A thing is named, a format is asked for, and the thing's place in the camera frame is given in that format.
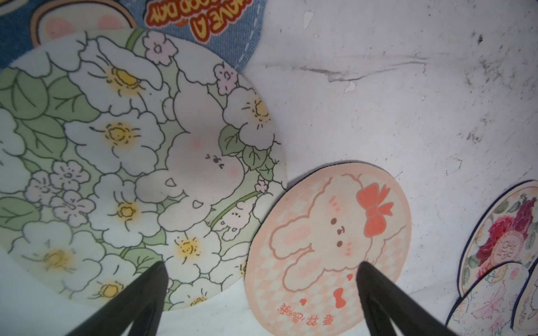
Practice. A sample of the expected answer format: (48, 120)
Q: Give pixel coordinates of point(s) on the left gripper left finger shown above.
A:
(138, 308)

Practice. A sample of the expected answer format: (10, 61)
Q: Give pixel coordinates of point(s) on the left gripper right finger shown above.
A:
(385, 306)

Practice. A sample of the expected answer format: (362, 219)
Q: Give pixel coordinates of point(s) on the white pink butterfly coaster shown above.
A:
(487, 308)

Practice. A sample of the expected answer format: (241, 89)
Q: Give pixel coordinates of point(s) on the beige puppy round coaster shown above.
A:
(524, 317)

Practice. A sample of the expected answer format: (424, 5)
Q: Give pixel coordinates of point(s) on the pink bunny bow coaster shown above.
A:
(303, 261)

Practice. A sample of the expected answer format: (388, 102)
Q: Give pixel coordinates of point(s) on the red rose round coaster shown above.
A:
(506, 232)

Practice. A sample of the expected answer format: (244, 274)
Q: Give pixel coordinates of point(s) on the green white flower bunny coaster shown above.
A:
(121, 149)

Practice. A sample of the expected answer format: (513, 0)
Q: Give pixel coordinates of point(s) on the blue denim bear coaster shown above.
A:
(230, 29)

